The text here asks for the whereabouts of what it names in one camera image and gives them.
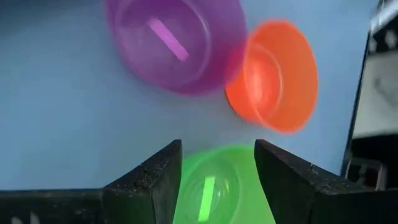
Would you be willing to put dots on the green plastic bowl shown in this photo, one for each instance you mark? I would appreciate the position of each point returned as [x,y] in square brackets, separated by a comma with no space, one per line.
[217,174]

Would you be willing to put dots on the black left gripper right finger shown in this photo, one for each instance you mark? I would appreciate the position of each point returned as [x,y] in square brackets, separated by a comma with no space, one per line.
[295,193]

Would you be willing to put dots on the purple plastic bowl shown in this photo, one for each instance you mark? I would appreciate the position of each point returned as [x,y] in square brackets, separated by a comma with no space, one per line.
[140,62]

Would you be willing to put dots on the blue table mat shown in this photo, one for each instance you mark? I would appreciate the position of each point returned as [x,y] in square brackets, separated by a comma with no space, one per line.
[62,109]

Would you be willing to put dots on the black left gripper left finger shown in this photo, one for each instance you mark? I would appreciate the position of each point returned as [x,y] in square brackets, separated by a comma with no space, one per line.
[149,193]

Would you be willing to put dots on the orange plastic bowl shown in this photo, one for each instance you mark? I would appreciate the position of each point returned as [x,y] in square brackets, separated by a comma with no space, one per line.
[295,77]

